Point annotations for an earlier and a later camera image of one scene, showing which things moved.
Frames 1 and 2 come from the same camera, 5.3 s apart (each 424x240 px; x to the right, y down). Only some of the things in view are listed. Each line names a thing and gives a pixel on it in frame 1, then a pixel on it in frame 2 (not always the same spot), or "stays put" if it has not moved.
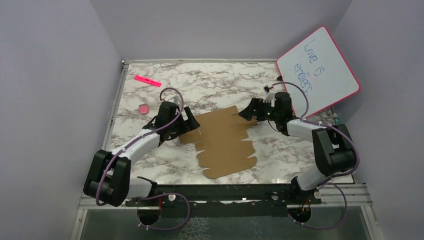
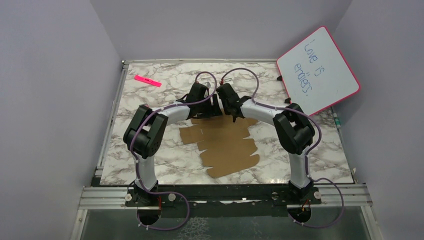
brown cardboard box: x=220 y=137 stays put
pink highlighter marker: x=148 y=81 stays put
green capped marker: x=336 y=119 stays put
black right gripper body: x=270 y=113 to x=225 y=108
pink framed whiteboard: x=316 y=75 stays put
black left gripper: x=190 y=124 to x=214 y=110
